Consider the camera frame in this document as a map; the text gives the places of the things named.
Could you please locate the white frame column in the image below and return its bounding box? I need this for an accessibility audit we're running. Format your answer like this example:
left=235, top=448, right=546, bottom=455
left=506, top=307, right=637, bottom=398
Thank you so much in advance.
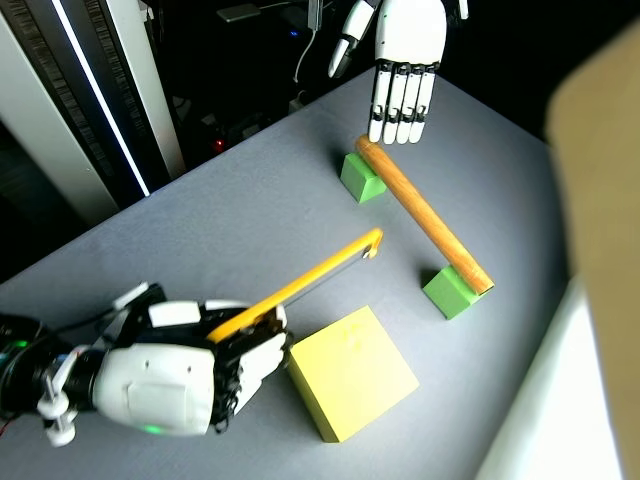
left=0, top=0, right=187, bottom=216

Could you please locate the flat grey device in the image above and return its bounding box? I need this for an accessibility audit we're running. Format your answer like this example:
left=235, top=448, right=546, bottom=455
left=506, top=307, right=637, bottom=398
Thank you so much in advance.
left=216, top=4, right=262, bottom=24

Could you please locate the white cable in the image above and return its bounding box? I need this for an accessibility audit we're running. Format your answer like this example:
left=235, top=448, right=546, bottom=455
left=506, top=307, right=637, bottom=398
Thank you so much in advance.
left=293, top=28, right=318, bottom=85

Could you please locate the green wooden block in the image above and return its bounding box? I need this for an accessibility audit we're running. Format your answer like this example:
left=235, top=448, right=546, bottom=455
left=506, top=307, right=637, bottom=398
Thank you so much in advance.
left=340, top=152, right=387, bottom=204
left=422, top=265, right=489, bottom=321

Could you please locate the grey table cloth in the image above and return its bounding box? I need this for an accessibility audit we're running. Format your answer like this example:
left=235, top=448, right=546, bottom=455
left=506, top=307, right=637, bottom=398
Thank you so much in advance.
left=0, top=64, right=574, bottom=480

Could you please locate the white foam board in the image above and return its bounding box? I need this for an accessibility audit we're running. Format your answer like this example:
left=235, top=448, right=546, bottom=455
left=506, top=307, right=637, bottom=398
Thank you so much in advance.
left=474, top=277, right=626, bottom=480

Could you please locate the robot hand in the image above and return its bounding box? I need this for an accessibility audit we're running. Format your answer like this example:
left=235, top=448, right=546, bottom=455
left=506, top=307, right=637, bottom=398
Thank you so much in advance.
left=327, top=0, right=448, bottom=146
left=92, top=298, right=294, bottom=437

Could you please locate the wooden rod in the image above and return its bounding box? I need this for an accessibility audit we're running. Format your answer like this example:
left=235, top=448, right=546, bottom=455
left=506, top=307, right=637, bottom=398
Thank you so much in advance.
left=354, top=133, right=496, bottom=295

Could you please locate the yellow wooden block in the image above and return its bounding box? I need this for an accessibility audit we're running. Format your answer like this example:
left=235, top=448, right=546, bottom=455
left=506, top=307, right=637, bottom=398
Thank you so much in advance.
left=285, top=305, right=421, bottom=444

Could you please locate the tan board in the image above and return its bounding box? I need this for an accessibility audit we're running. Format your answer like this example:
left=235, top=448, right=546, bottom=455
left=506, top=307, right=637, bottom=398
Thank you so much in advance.
left=544, top=19, right=640, bottom=480

